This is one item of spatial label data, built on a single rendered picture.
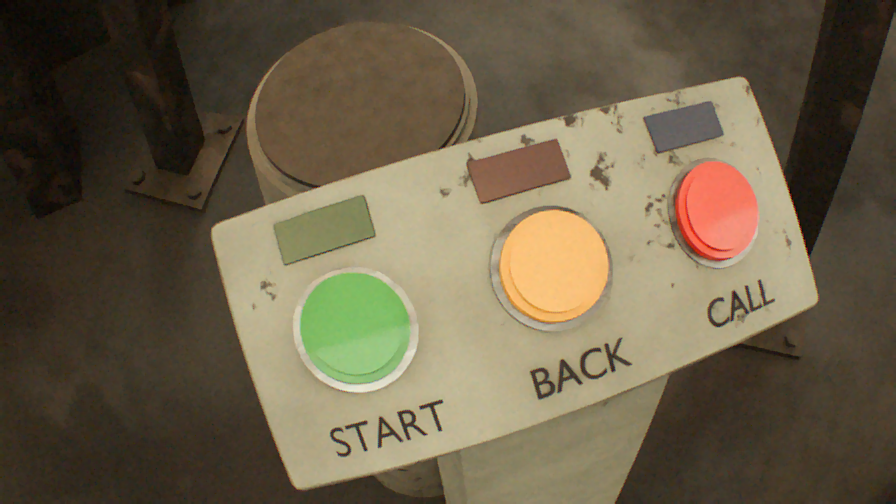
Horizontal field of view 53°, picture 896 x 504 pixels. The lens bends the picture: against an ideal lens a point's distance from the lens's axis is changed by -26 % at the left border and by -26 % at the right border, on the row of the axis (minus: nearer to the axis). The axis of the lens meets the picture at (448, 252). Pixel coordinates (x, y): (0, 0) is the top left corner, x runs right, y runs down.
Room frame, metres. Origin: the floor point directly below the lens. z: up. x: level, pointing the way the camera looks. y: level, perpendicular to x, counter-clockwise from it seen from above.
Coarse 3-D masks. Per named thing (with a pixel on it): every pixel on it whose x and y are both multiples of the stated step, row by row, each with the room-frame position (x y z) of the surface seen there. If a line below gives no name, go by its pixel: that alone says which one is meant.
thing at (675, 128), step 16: (672, 112) 0.26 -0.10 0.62; (688, 112) 0.26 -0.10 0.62; (704, 112) 0.26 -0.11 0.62; (656, 128) 0.25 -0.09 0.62; (672, 128) 0.25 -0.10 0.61; (688, 128) 0.25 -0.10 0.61; (704, 128) 0.25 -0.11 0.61; (720, 128) 0.25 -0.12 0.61; (656, 144) 0.24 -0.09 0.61; (672, 144) 0.24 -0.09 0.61; (688, 144) 0.24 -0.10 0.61
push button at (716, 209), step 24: (696, 168) 0.23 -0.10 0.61; (720, 168) 0.23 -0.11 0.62; (696, 192) 0.22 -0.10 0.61; (720, 192) 0.22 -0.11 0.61; (744, 192) 0.22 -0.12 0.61; (696, 216) 0.21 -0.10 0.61; (720, 216) 0.21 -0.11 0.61; (744, 216) 0.21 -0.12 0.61; (696, 240) 0.20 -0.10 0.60; (720, 240) 0.20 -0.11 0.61; (744, 240) 0.20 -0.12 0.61
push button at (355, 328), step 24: (336, 288) 0.19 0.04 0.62; (360, 288) 0.19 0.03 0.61; (384, 288) 0.19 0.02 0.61; (312, 312) 0.18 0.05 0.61; (336, 312) 0.18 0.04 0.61; (360, 312) 0.18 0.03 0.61; (384, 312) 0.18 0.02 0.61; (312, 336) 0.18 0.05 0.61; (336, 336) 0.18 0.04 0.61; (360, 336) 0.18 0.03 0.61; (384, 336) 0.18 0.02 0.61; (408, 336) 0.18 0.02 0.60; (312, 360) 0.17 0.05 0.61; (336, 360) 0.17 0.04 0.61; (360, 360) 0.17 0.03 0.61; (384, 360) 0.17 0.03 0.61
